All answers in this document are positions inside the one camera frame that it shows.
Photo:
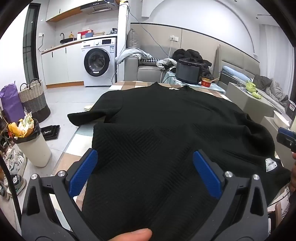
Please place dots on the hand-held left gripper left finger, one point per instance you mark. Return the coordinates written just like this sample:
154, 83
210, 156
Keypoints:
83, 171

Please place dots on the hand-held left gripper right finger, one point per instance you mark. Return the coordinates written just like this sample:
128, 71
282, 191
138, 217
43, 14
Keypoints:
205, 173

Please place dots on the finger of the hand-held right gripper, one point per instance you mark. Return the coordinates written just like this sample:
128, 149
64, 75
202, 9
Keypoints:
286, 139

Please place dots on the black knit sweater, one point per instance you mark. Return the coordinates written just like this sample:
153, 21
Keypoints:
150, 139

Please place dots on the pile of black clothes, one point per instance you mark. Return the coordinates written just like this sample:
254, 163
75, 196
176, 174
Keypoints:
192, 55

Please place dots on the person's right hand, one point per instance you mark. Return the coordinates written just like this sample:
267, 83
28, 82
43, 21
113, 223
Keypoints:
293, 178

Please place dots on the person's left hand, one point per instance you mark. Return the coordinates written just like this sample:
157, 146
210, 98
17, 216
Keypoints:
134, 235

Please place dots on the brown blue checkered blanket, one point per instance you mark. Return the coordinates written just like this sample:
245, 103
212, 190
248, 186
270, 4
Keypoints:
69, 162

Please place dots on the white basin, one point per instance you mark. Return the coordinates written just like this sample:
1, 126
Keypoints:
281, 120

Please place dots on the small grey stool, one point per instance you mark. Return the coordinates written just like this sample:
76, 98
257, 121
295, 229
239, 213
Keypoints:
269, 126

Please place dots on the black plastic tray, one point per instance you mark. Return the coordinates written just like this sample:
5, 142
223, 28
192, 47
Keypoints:
49, 133

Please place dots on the grey duvet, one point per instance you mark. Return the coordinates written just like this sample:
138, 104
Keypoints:
272, 89

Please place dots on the white trash bin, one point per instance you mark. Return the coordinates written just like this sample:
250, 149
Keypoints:
34, 148

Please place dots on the green toy figure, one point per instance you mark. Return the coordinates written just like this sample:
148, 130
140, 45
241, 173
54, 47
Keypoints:
252, 88

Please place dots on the pale slipper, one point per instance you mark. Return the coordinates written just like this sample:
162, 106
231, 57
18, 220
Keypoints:
88, 108

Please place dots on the white green sneaker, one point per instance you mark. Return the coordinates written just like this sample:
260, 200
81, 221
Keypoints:
16, 162

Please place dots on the grey white sneaker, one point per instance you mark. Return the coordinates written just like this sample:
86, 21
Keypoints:
16, 184

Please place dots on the blue pillow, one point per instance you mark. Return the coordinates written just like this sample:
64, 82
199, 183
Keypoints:
235, 73

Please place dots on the woven laundry basket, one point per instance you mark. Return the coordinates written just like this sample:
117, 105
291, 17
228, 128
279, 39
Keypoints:
34, 102

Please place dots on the red bowl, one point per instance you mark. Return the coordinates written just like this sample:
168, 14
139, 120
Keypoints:
206, 83

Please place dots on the grey upholstered bed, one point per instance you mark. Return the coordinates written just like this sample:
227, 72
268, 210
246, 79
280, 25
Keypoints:
233, 58

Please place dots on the white washing machine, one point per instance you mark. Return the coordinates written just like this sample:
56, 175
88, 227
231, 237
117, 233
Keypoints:
101, 74

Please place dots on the purple bag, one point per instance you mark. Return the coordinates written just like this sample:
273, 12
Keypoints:
10, 102

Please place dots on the teal checkered tablecloth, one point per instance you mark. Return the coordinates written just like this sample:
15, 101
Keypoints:
170, 78

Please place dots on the black cooker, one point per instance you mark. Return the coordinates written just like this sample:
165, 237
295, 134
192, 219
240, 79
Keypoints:
187, 71

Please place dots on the white kitchen base cabinet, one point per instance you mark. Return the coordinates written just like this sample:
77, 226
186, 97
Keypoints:
57, 67

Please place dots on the grey sofa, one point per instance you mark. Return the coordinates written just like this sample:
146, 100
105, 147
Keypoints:
148, 74

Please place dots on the pale grey garment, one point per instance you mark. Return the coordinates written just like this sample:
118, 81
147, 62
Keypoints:
165, 63

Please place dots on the houndstooth pillow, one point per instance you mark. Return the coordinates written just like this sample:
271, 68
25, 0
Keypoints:
149, 61

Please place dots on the light blue blanket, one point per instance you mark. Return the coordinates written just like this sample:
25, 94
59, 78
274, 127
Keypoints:
131, 54

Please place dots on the black sink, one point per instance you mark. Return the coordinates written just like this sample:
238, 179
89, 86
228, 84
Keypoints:
68, 41

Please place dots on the yellow bottle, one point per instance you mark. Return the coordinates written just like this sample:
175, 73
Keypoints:
71, 35

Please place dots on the black faucet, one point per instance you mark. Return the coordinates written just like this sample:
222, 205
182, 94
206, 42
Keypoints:
62, 36

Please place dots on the red box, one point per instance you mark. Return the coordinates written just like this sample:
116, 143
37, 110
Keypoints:
84, 33

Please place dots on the dark glass door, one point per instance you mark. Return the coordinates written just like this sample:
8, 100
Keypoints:
31, 41

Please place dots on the grey sofa cushion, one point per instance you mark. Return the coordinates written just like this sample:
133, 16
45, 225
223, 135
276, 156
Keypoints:
133, 39

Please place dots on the dark bag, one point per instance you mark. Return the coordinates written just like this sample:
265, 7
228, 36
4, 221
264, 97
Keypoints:
114, 31

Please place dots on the range hood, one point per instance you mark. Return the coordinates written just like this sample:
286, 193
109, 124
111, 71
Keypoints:
99, 5

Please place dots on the white wall socket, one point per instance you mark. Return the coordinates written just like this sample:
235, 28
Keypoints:
174, 38

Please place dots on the white wall cabinet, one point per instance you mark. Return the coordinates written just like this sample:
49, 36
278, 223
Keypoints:
60, 9

